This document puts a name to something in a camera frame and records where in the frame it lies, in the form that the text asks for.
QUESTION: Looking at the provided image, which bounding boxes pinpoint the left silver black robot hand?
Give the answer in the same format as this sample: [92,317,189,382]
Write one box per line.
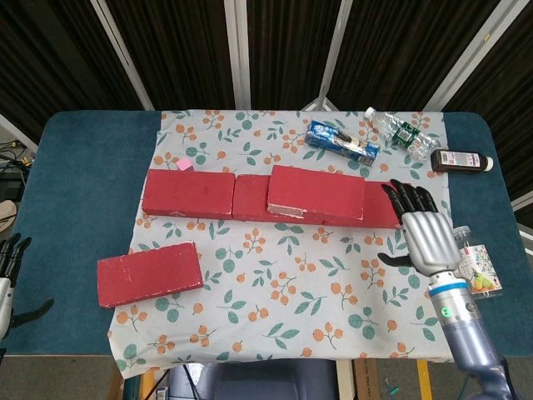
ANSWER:
[0,232,55,338]

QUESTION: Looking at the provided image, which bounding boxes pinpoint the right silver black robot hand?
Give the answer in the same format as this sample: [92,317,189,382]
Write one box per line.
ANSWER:
[376,178,464,278]

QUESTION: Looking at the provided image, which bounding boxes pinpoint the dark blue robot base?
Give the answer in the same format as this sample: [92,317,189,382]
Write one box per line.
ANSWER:
[168,358,338,400]

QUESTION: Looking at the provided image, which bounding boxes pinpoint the tan hat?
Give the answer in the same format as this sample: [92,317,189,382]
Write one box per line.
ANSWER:
[0,199,18,231]

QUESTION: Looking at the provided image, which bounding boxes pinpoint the clear bottle with fruit label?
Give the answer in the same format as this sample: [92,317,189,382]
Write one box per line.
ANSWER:
[451,226,504,300]

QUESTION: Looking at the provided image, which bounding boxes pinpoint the brown medicine bottle white cap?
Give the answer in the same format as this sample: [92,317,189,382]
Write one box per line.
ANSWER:
[430,148,495,173]

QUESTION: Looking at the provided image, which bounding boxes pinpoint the clear water bottle green label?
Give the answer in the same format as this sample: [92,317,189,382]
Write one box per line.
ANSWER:
[364,107,438,159]

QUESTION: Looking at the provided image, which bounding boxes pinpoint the blue cookie snack package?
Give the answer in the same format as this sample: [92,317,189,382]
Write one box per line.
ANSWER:
[306,120,381,164]

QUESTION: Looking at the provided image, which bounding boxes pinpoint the floral orange-berry tablecloth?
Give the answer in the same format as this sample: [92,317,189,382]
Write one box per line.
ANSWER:
[107,108,480,380]

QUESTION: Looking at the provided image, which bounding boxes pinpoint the grey metal stand legs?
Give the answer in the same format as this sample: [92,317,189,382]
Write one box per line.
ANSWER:
[300,85,346,113]

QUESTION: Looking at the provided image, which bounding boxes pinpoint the white frame post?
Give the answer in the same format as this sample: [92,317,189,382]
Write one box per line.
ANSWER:
[422,0,517,113]
[315,0,356,110]
[90,0,157,112]
[223,0,253,110]

